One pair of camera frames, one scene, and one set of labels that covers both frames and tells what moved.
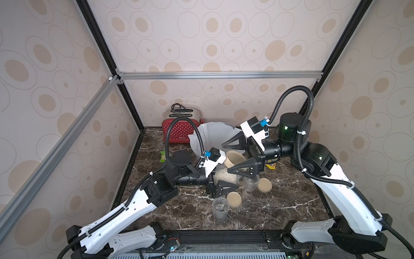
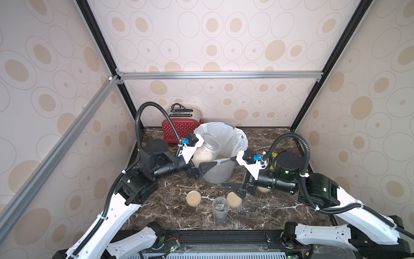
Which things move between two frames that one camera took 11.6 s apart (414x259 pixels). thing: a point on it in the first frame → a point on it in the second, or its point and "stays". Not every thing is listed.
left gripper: (215, 188) → (199, 171)
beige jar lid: (264, 185) stays
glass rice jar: (220, 206) stays
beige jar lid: (234, 199) stays
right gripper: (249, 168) → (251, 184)
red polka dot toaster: (182, 128) stays
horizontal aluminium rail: (121, 76) stays
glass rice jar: (221, 173) → (208, 151)
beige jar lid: (233, 157) → (193, 198)
